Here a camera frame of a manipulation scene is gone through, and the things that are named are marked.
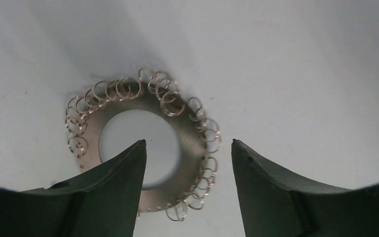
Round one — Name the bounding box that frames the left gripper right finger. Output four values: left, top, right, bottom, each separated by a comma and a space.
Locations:
231, 139, 379, 237

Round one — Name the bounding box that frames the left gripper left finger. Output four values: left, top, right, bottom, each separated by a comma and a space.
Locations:
0, 140, 147, 237

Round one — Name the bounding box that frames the metal disc with keyrings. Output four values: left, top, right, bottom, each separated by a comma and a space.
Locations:
64, 67, 222, 222

